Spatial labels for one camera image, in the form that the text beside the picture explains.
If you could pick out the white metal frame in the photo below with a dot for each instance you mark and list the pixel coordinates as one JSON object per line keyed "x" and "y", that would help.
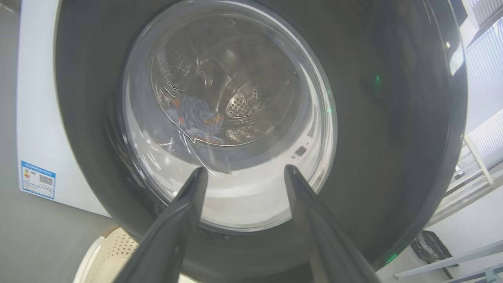
{"x": 477, "y": 165}

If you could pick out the pale blue metal bar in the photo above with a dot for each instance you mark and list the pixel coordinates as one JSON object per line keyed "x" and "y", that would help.
{"x": 456, "y": 260}

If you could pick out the cream laundry basket brown rim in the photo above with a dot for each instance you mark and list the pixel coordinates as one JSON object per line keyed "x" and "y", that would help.
{"x": 106, "y": 255}

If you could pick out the stainless steel washing machine drum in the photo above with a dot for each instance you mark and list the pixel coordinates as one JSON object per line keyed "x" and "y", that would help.
{"x": 251, "y": 102}

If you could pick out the white front-load washing machine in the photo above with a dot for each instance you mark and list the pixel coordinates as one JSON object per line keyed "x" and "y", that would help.
{"x": 43, "y": 98}

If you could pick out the black round glass washer door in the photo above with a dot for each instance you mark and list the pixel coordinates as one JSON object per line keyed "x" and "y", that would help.
{"x": 373, "y": 137}

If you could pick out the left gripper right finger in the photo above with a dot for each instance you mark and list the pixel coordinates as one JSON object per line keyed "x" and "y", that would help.
{"x": 322, "y": 236}

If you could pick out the blue energy label sticker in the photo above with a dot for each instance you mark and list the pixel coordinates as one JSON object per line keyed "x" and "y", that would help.
{"x": 38, "y": 180}

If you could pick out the black plastic crate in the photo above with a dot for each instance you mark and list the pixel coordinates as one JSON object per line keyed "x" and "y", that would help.
{"x": 432, "y": 247}

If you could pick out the blue cartoon print garment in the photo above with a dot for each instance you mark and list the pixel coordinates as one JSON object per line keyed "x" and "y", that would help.
{"x": 200, "y": 122}
{"x": 175, "y": 112}

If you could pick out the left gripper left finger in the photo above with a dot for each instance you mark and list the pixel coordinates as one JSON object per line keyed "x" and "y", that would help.
{"x": 169, "y": 236}

